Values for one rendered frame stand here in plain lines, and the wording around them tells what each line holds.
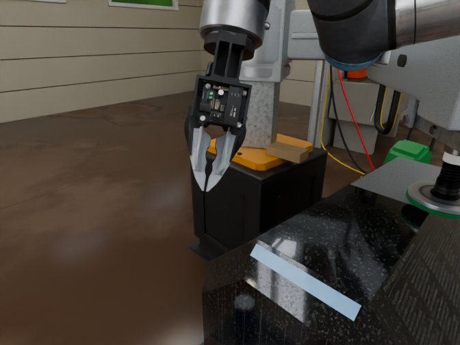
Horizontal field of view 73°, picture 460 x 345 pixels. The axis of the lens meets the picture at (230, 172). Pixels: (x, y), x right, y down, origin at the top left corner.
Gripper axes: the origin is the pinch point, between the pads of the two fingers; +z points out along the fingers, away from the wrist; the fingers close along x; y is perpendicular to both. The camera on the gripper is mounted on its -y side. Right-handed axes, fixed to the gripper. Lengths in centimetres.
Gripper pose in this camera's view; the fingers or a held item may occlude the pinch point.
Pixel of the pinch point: (206, 181)
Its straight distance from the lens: 46.6
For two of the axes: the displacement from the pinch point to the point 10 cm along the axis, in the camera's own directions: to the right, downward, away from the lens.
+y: 0.8, 0.8, -9.9
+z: -1.7, 9.8, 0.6
